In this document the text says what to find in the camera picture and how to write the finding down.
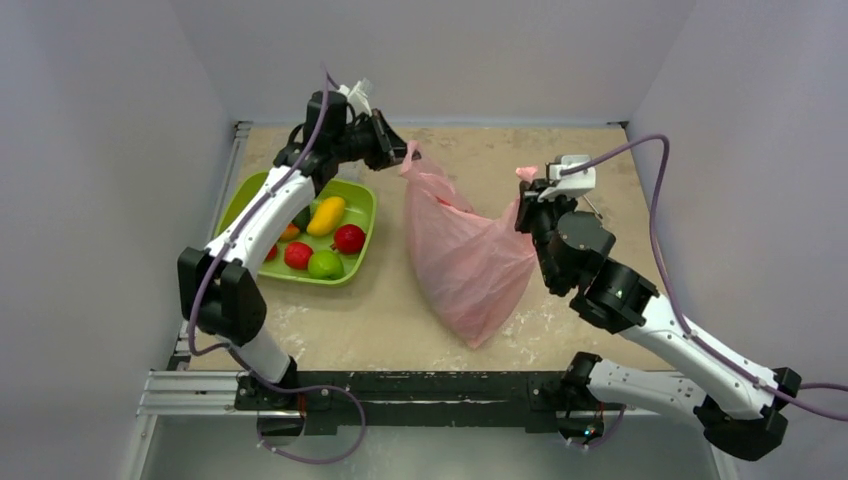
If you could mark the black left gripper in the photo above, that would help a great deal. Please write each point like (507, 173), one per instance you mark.
(390, 149)

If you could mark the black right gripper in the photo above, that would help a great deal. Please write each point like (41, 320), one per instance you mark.
(527, 208)

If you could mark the pink plastic bag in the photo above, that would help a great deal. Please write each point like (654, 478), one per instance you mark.
(471, 269)

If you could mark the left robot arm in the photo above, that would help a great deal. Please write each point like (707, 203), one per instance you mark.
(217, 283)

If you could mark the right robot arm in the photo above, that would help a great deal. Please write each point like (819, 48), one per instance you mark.
(736, 402)

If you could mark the yellow fake mango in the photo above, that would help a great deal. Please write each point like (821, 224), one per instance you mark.
(326, 216)

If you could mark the red fake pomegranate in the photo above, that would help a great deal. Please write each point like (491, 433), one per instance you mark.
(349, 239)

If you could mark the dark green fake avocado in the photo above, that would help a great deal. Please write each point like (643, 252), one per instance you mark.
(302, 219)

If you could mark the red orange fake mango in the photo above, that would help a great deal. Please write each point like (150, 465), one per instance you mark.
(290, 233)

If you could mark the green fake apple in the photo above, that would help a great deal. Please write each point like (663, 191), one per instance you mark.
(325, 265)

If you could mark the red round fake fruit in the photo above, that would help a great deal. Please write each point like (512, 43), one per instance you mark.
(297, 255)

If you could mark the black yellow screwdriver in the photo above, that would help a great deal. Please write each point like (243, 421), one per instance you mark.
(593, 208)

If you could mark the green plastic tray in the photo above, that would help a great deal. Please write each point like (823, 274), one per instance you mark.
(360, 210)

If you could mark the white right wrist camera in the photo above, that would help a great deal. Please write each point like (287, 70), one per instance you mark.
(568, 176)

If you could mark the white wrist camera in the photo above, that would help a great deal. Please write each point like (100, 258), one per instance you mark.
(568, 176)
(358, 96)

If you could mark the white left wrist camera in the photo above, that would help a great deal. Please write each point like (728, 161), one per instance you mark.
(358, 96)

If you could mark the aluminium frame rail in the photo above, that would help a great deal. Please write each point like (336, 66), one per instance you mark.
(176, 391)

